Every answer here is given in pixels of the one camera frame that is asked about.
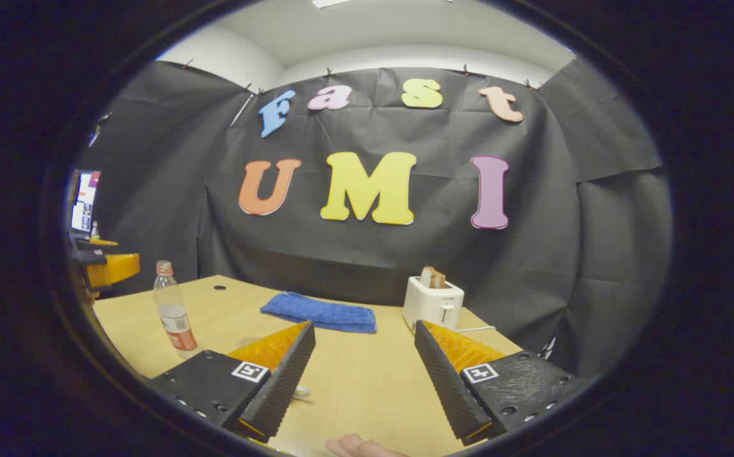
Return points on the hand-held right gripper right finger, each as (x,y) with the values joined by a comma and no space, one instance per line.
(446,381)

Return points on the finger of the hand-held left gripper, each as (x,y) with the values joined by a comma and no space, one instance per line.
(116,270)
(105,242)

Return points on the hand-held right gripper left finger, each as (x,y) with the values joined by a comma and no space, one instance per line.
(281,381)

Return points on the white ceramic teacup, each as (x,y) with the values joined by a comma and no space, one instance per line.
(301,392)

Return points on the clear plastic water bottle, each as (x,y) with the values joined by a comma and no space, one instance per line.
(173,311)

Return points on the small clear bottle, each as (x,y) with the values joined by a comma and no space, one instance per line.
(94,231)

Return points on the computer monitor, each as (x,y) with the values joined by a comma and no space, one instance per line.
(84,200)

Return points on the white toaster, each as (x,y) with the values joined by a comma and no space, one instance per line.
(431,304)

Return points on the blue folded towel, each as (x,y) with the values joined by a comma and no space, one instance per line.
(322,312)

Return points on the toasted bread slice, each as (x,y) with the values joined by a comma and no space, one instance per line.
(433,278)

